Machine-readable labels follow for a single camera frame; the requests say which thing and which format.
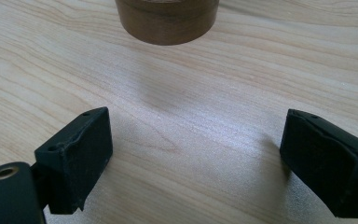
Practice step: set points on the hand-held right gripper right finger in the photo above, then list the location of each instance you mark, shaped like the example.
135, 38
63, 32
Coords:
326, 161

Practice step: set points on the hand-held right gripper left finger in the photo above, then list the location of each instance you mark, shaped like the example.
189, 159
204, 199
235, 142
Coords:
80, 161

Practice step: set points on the brown steel-lined cup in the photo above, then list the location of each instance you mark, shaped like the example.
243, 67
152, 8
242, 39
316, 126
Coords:
167, 21

